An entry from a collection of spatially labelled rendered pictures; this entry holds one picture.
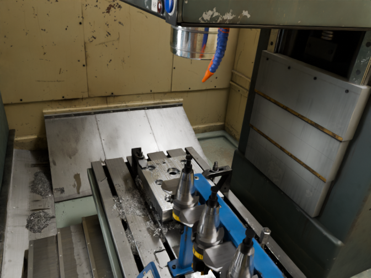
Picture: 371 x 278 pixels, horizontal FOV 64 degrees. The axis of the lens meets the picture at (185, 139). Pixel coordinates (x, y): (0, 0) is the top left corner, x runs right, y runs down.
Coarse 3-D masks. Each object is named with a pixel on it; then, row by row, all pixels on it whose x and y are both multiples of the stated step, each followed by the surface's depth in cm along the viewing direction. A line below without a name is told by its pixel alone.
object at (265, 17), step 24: (120, 0) 78; (144, 0) 59; (192, 0) 45; (216, 0) 46; (240, 0) 48; (264, 0) 50; (288, 0) 52; (312, 0) 54; (336, 0) 56; (360, 0) 58; (192, 24) 47; (216, 24) 49; (240, 24) 51; (264, 24) 52; (288, 24) 55; (312, 24) 57; (336, 24) 59; (360, 24) 62
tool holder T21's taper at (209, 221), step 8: (208, 208) 54; (216, 208) 54; (208, 216) 54; (216, 216) 55; (200, 224) 56; (208, 224) 55; (216, 224) 55; (200, 232) 56; (208, 232) 55; (216, 232) 56
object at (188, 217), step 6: (204, 204) 66; (186, 210) 64; (192, 210) 64; (198, 210) 64; (180, 216) 62; (186, 216) 62; (192, 216) 62; (198, 216) 62; (186, 222) 61; (192, 222) 61
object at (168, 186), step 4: (164, 180) 72; (168, 180) 72; (172, 180) 73; (176, 180) 73; (164, 184) 71; (168, 184) 71; (172, 184) 71; (176, 184) 71; (164, 188) 70; (168, 188) 70; (172, 188) 70; (168, 192) 69
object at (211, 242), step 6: (198, 222) 60; (192, 228) 58; (222, 228) 59; (192, 234) 57; (198, 234) 57; (222, 234) 57; (192, 240) 58; (198, 240) 56; (204, 240) 56; (210, 240) 56; (216, 240) 56; (198, 246) 57; (204, 246) 56; (210, 246) 56
